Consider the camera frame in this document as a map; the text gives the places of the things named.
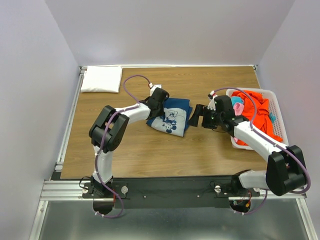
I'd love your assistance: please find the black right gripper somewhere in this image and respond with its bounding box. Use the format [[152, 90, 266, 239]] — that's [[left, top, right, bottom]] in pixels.
[[186, 103, 223, 130]]

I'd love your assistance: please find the navy blue t-shirt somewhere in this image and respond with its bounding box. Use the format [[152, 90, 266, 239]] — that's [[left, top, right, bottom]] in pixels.
[[146, 97, 193, 137]]

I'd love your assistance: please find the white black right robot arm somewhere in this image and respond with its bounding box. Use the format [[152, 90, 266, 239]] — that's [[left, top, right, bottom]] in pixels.
[[188, 95, 311, 196]]

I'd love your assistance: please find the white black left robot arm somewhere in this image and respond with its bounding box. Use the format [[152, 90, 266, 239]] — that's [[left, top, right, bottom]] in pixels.
[[89, 85, 170, 198]]

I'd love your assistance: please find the turquoise t-shirt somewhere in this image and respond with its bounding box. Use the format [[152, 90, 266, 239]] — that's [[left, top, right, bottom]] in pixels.
[[230, 96, 277, 123]]

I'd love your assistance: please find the pink t-shirt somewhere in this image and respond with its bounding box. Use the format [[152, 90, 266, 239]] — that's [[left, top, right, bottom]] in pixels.
[[233, 102, 245, 116]]

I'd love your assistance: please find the folded white t-shirt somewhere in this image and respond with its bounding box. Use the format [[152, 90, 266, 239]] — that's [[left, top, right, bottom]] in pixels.
[[80, 66, 122, 93]]

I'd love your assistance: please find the orange t-shirt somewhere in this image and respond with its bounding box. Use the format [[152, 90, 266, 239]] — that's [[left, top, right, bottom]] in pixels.
[[230, 90, 283, 142]]

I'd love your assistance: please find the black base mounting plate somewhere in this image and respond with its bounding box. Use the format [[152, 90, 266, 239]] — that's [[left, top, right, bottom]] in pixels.
[[82, 175, 261, 210]]

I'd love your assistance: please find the white plastic laundry basket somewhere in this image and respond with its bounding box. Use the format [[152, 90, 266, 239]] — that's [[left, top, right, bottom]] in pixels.
[[226, 87, 289, 150]]

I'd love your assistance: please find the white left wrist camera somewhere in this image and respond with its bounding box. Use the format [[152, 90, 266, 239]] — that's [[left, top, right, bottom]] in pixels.
[[148, 83, 162, 97]]

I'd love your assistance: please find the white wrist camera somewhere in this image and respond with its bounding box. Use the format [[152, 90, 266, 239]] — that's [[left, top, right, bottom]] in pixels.
[[148, 83, 162, 97], [207, 90, 218, 111]]

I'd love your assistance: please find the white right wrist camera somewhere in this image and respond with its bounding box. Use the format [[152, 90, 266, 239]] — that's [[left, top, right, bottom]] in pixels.
[[207, 90, 218, 111]]

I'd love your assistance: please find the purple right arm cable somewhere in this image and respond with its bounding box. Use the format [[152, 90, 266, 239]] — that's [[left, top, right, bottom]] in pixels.
[[207, 87, 311, 216]]

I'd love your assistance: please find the aluminium frame rail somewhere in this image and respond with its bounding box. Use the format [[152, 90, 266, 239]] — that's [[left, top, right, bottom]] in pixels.
[[29, 66, 88, 240]]

